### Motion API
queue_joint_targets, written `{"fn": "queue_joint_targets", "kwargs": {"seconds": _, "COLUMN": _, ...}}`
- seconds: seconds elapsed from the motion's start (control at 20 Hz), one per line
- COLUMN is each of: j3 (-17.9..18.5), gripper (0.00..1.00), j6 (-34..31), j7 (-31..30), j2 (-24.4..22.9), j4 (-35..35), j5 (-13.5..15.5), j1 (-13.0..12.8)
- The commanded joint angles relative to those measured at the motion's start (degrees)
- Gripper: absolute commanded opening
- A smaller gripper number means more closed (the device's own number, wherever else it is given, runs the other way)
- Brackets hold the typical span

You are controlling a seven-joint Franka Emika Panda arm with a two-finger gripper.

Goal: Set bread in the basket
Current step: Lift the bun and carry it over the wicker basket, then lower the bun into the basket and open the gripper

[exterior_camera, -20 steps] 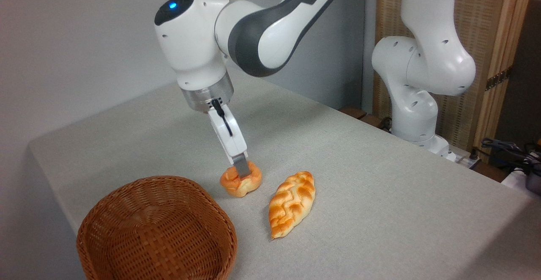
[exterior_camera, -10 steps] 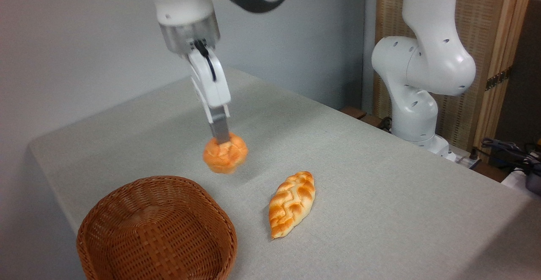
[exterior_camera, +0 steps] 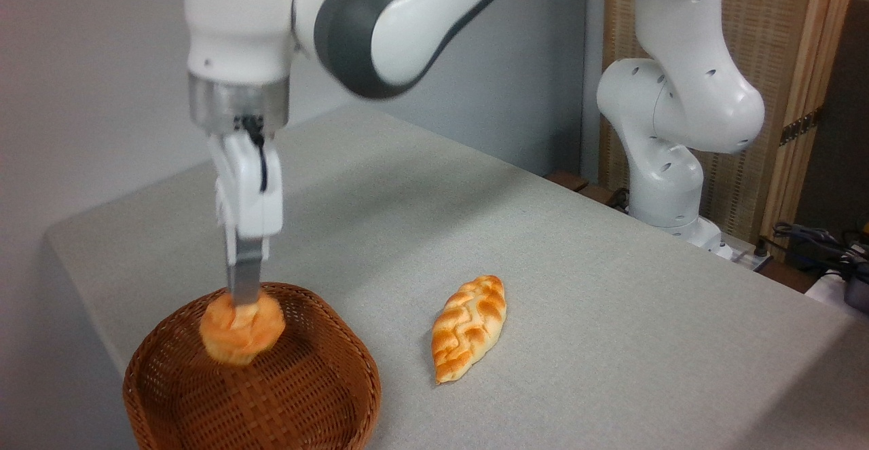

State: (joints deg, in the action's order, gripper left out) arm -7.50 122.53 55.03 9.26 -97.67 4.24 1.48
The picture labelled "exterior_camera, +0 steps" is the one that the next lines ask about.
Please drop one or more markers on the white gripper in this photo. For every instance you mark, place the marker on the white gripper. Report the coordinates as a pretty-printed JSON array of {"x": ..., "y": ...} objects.
[{"x": 244, "y": 192}]

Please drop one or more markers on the round knotted bread roll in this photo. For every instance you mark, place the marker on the round knotted bread roll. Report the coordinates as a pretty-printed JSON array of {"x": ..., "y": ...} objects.
[{"x": 241, "y": 334}]

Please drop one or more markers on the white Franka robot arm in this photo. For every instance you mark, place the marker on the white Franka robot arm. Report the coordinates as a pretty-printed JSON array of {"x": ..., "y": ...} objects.
[{"x": 380, "y": 22}]

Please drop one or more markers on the brown woven wicker basket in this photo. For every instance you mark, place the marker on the brown woven wicker basket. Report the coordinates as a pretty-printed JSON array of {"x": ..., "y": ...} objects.
[{"x": 299, "y": 396}]

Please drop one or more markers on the long braided bread loaf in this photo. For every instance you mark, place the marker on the long braided bread loaf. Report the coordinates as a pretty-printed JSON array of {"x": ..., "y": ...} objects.
[{"x": 468, "y": 326}]

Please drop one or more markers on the brown wooden floor block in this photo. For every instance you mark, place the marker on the brown wooden floor block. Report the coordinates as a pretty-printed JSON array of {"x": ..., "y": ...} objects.
[{"x": 569, "y": 180}]

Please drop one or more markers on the grey tablecloth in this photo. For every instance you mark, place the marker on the grey tablecloth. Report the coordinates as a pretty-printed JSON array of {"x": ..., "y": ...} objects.
[{"x": 611, "y": 314}]

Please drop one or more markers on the metal screen hinge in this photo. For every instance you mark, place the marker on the metal screen hinge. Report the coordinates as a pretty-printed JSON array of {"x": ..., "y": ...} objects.
[{"x": 800, "y": 127}]

